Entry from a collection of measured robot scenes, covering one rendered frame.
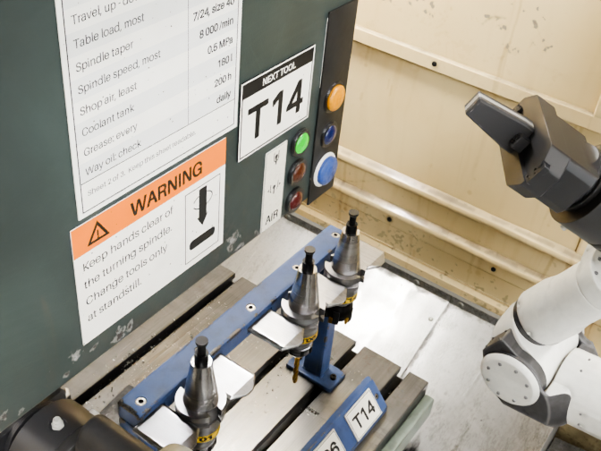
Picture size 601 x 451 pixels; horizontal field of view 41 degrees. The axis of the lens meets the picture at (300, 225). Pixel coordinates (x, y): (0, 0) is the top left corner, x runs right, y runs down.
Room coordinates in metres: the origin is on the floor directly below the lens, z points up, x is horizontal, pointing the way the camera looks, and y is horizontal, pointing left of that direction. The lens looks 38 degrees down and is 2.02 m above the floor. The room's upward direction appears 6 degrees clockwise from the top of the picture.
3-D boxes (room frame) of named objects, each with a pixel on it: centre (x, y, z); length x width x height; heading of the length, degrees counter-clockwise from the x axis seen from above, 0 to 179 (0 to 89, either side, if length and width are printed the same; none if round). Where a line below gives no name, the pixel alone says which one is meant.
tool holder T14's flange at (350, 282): (0.93, -0.07, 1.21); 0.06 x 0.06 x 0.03
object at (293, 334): (0.79, 0.01, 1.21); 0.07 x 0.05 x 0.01; 58
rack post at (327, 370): (1.00, -0.06, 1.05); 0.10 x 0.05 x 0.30; 58
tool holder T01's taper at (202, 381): (0.65, 0.10, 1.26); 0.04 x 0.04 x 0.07
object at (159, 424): (0.60, 0.13, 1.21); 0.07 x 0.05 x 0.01; 58
